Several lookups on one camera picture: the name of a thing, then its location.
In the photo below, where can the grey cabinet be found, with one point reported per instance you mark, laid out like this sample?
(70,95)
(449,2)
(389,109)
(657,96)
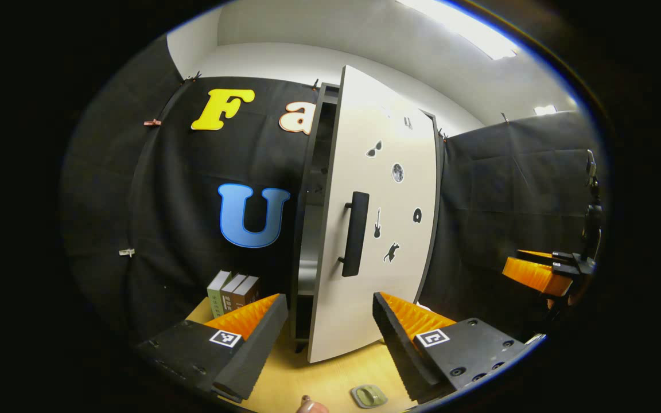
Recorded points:
(306,275)

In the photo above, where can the red clip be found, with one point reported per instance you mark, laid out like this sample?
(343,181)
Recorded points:
(152,122)

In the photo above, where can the black backdrop cloth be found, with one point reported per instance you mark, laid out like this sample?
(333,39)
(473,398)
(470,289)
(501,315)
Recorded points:
(164,201)

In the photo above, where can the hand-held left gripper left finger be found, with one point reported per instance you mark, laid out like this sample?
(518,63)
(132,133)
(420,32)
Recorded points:
(259,350)

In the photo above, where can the thin brown book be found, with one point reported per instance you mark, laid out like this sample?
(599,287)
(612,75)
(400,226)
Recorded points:
(228,301)

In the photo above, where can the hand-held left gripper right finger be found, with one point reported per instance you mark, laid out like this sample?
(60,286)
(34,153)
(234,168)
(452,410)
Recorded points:
(399,353)

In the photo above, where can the small ceiling light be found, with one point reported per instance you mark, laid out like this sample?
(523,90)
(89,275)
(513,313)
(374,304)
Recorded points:
(544,109)

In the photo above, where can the beige cabinet door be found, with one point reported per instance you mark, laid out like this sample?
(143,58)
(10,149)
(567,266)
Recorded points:
(359,143)

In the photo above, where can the light green book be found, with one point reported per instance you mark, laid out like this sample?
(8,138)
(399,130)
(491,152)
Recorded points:
(216,298)

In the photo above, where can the white clip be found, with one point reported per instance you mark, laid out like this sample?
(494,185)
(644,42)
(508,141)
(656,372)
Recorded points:
(127,252)

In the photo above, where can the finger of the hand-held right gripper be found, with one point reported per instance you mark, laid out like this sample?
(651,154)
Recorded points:
(571,259)
(531,275)

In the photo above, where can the grey green coaster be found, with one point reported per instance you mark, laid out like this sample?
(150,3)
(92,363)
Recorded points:
(356,401)

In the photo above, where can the long ceiling light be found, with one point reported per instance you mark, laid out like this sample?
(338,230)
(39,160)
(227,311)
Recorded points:
(468,28)

